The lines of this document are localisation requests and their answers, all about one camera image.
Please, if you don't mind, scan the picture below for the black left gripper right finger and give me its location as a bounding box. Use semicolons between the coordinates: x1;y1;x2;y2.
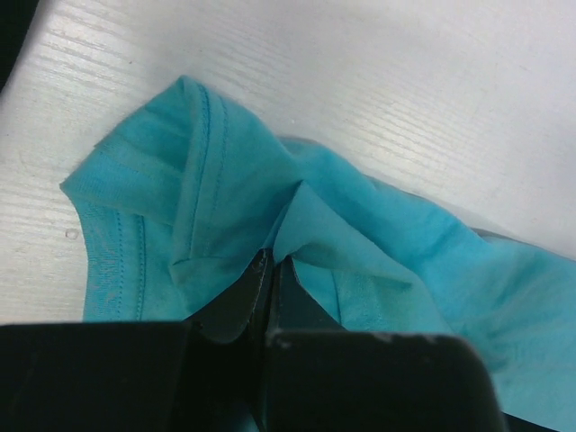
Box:
265;259;508;431

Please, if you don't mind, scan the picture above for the turquoise t-shirt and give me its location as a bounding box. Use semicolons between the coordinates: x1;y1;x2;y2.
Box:
61;76;575;431

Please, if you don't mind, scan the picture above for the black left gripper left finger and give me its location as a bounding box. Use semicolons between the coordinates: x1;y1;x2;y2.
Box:
1;252;273;431

